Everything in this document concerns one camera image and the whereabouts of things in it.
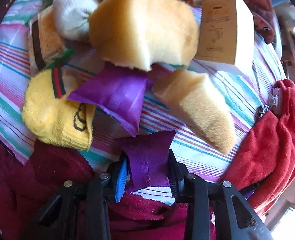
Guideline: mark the beige medicine box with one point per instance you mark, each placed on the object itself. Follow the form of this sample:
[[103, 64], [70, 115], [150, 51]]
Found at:
[[226, 33]]

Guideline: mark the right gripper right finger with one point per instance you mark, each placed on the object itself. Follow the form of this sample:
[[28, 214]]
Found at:
[[175, 174]]

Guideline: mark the dark red garment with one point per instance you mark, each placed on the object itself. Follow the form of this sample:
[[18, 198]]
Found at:
[[24, 189]]

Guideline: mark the large yellow sponge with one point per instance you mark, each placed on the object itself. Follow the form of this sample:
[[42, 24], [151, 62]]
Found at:
[[139, 33]]

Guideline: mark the cracker pack green ends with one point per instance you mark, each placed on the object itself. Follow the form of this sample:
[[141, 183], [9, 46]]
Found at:
[[45, 44]]

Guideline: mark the yellow sock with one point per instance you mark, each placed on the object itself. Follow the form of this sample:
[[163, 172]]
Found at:
[[50, 115]]

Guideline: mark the white sock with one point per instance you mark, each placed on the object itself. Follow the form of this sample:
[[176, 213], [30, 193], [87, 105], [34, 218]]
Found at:
[[71, 18]]

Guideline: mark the yellow sponge wedge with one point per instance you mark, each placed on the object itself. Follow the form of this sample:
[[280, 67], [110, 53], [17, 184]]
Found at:
[[193, 98]]

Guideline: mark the clear hair clip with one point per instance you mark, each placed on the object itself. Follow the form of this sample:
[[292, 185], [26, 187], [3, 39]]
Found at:
[[275, 101]]

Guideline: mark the purple snack packet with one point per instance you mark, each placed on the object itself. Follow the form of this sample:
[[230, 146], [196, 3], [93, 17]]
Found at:
[[148, 156], [118, 91]]

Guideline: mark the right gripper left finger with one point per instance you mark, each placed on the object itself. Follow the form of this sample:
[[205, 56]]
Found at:
[[115, 187]]

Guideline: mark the red towel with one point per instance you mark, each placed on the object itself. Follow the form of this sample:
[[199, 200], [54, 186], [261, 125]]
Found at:
[[267, 154]]

